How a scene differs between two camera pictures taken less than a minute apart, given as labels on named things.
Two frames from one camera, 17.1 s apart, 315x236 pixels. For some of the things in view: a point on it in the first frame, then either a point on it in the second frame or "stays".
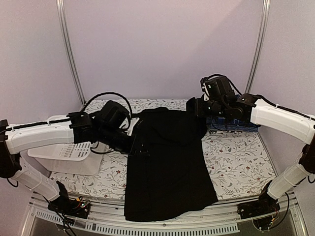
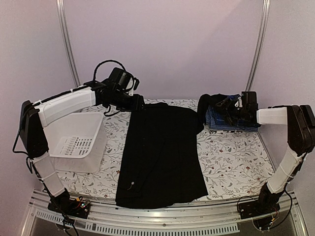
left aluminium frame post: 59,3 stays
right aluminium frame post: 264,28 stays
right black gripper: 199,111 → 228,108
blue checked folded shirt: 222,123 stays
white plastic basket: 75,159 stays
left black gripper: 136,149 → 137,105
